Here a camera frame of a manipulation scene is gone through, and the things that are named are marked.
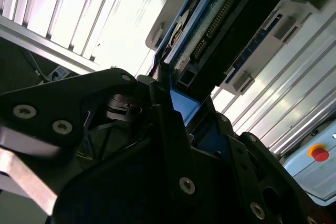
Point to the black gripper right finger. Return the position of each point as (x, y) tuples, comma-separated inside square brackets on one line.
[(252, 182)]

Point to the hard disk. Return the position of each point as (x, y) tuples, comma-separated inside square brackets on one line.
[(244, 37)]

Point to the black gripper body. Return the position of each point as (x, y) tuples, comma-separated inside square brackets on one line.
[(118, 195)]

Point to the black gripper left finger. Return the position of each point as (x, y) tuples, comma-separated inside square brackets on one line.
[(42, 108)]

